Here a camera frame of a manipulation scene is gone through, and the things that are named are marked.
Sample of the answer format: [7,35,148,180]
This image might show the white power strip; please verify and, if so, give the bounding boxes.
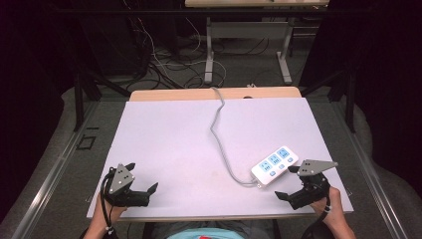
[250,145,300,187]

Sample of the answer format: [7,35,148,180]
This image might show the white board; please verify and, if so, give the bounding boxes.
[86,97,355,220]

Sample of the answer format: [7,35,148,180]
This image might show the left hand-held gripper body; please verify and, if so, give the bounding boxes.
[103,162,150,208]

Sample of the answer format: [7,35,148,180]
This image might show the black metal stand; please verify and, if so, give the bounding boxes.
[73,70,131,132]
[299,68,358,134]

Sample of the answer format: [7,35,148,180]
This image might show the metal floor rail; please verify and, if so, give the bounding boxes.
[329,99,413,239]
[9,99,101,239]

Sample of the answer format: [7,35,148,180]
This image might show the person's right hand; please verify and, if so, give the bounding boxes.
[310,185,343,223]

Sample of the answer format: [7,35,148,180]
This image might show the table with white legs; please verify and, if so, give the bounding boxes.
[184,0,330,86]

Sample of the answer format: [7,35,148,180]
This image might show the black curtain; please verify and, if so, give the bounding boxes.
[0,0,81,223]
[298,0,422,190]

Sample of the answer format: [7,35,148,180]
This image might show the person's left hand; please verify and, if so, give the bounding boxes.
[95,192,129,224]

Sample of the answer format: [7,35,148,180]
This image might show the person's grey trousers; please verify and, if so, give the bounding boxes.
[142,219,282,239]

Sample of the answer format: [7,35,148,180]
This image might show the wooden table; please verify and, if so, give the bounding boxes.
[128,86,303,103]

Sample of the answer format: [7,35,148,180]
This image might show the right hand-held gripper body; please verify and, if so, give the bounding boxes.
[288,158,339,211]

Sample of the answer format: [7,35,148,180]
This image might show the white floor cable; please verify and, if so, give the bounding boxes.
[137,16,228,89]

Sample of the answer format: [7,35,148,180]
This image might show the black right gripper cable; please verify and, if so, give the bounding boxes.
[300,195,332,239]

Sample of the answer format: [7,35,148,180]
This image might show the grey power strip cable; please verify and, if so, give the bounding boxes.
[209,87,258,187]

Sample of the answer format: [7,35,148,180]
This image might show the black floor cable bundle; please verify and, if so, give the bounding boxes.
[125,13,213,90]

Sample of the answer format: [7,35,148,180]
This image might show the person's teal shirt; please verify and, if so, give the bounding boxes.
[166,227,246,239]

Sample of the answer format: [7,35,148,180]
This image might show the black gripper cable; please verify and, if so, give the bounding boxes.
[100,167,117,237]
[300,195,332,239]

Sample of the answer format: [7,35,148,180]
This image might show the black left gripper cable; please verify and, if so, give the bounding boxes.
[100,167,117,237]

